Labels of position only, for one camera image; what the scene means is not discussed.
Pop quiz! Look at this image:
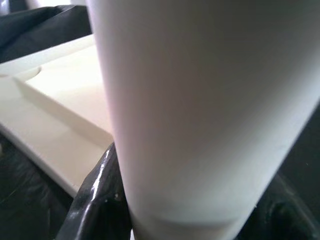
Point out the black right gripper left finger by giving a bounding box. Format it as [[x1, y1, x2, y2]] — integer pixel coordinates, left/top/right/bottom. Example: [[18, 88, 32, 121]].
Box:
[[57, 142, 133, 240]]

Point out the white plastic table leg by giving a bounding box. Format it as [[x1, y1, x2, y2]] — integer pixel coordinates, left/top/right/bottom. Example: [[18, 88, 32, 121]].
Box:
[[84, 0, 320, 240]]

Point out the white plastic table top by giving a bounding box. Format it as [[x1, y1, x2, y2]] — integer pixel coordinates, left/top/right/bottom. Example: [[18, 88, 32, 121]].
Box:
[[0, 33, 117, 200]]

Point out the black table cloth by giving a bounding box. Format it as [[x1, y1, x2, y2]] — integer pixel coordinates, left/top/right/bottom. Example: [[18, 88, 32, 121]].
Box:
[[0, 4, 320, 240]]

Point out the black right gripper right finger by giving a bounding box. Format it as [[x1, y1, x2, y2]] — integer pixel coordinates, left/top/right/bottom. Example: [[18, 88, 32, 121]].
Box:
[[237, 174, 320, 240]]

